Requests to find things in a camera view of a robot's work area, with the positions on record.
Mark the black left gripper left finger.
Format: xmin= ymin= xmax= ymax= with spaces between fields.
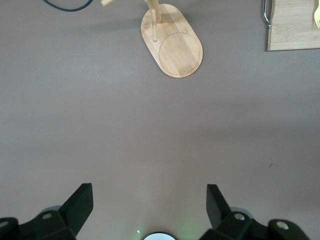
xmin=0 ymin=183 xmax=94 ymax=240

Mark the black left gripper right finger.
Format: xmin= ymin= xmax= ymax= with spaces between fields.
xmin=199 ymin=184 xmax=311 ymax=240

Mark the brown table mat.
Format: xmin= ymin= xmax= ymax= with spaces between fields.
xmin=0 ymin=0 xmax=320 ymax=240

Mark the wooden mug tree stand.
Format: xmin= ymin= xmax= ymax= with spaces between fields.
xmin=100 ymin=0 xmax=204 ymax=78

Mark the bamboo cutting board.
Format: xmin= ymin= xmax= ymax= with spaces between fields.
xmin=264 ymin=0 xmax=320 ymax=52

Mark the yellow plastic fork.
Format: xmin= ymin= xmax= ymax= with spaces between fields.
xmin=313 ymin=3 xmax=320 ymax=29

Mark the black cable large loop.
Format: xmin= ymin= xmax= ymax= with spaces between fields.
xmin=42 ymin=0 xmax=93 ymax=12

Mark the metal cutting board handle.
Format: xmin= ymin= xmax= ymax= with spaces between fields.
xmin=261 ymin=0 xmax=273 ymax=30

